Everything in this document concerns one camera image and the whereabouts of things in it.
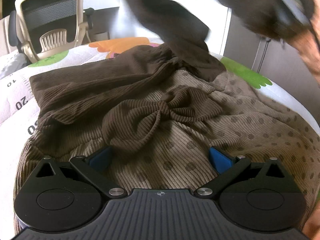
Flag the white trash bin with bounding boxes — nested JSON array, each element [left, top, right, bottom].
[[92, 31, 110, 41]]

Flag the white quilted mattress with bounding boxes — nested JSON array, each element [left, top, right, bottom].
[[0, 50, 31, 79]]

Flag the brown corduroy dotted garment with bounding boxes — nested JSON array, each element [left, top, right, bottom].
[[14, 0, 319, 230]]

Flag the cartoon printed play mat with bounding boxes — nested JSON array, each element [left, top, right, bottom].
[[1, 37, 319, 132]]

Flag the beige padded headboard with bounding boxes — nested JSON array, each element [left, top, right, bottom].
[[0, 16, 17, 56]]

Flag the beige mesh office chair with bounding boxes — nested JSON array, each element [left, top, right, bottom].
[[8, 0, 94, 63]]

